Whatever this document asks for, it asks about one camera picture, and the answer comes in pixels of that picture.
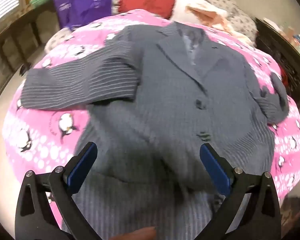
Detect group of plastic bottles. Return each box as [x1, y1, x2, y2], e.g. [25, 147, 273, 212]
[280, 26, 300, 64]

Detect dark carved wooden cabinet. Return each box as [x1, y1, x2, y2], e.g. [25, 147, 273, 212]
[255, 17, 300, 103]

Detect red heart pillow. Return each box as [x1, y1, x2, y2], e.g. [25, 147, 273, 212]
[117, 0, 175, 19]

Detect grey striped suit jacket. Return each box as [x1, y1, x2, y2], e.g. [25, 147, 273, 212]
[20, 21, 290, 240]

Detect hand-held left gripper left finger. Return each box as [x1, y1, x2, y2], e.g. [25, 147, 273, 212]
[14, 142, 98, 240]

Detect red cloth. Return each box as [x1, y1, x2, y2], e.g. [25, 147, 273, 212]
[281, 67, 291, 88]

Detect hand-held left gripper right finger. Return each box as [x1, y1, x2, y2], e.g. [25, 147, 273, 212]
[199, 143, 282, 240]

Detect pink penguin print blanket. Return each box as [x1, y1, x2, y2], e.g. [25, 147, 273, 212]
[1, 9, 300, 230]

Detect purple shopping bag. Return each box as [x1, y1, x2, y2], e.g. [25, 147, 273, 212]
[52, 0, 115, 30]

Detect green plastic basin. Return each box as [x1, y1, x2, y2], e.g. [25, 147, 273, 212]
[30, 0, 53, 8]

